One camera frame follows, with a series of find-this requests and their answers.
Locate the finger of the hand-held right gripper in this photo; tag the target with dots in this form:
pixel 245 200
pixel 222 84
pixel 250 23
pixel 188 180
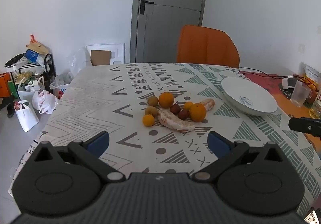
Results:
pixel 304 126

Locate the white wall outlet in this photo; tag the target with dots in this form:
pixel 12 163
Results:
pixel 301 48

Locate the black flat item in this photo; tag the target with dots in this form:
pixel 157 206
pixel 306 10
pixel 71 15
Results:
pixel 13 60

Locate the brown cardboard piece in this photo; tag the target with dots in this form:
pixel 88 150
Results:
pixel 100 57

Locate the brown kiwi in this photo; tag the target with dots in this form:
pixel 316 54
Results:
pixel 151 111
pixel 152 101

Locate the black metal rack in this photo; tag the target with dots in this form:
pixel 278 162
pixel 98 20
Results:
pixel 51 68

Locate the grey door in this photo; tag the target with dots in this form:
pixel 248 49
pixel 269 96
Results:
pixel 173 18

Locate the small red fruit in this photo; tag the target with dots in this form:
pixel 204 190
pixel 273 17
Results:
pixel 175 108
pixel 183 114

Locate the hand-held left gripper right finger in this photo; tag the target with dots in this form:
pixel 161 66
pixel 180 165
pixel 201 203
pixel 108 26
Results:
pixel 218 145

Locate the small orange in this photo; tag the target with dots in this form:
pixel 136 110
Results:
pixel 188 106
pixel 148 120

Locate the clear plastic bag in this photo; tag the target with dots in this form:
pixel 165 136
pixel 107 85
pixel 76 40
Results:
pixel 76 62

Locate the clear plastic cup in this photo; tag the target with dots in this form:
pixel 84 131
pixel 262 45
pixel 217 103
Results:
pixel 299 94

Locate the blue plastic bag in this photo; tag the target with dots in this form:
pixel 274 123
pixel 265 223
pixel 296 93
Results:
pixel 31 55

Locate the white plate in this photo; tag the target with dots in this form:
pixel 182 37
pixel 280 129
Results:
pixel 248 98

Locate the white foam packing board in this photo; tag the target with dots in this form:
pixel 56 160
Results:
pixel 117 49

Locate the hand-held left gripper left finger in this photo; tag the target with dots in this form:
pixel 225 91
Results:
pixel 99 144

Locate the yellow snack bag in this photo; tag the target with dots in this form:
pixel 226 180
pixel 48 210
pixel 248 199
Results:
pixel 312 73

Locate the white tote bag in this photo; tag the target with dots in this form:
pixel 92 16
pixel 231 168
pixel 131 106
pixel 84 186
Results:
pixel 30 91

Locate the red orange table mat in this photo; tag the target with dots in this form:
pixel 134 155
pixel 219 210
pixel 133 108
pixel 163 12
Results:
pixel 265 82

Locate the white red printed plastic bag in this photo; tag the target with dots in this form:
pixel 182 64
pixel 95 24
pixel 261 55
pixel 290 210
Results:
pixel 45 102

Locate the orange box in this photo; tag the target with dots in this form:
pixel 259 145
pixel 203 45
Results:
pixel 5 83

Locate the orange chair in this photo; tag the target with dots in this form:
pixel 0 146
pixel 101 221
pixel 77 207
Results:
pixel 207 45

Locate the white charger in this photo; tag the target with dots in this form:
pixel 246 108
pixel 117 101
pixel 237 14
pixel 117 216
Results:
pixel 289 82

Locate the large orange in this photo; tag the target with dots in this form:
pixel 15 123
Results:
pixel 197 113
pixel 166 100

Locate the patterned tablecloth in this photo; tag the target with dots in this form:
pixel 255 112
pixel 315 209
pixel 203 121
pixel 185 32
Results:
pixel 100 93

